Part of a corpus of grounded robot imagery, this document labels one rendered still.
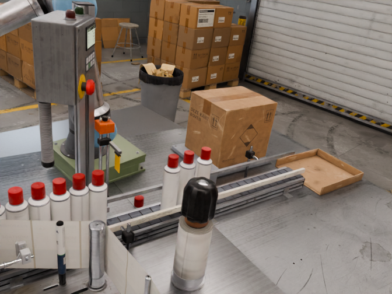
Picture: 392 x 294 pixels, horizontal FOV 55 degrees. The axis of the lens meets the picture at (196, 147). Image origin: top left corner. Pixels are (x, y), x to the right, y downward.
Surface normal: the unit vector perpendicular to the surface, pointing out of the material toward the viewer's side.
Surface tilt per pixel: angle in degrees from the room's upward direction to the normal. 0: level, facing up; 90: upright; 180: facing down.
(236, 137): 90
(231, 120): 90
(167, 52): 90
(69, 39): 90
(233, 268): 0
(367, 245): 0
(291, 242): 0
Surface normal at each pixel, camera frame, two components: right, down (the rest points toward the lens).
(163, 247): 0.12, -0.89
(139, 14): 0.70, 0.39
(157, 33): -0.65, 0.27
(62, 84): 0.00, 0.44
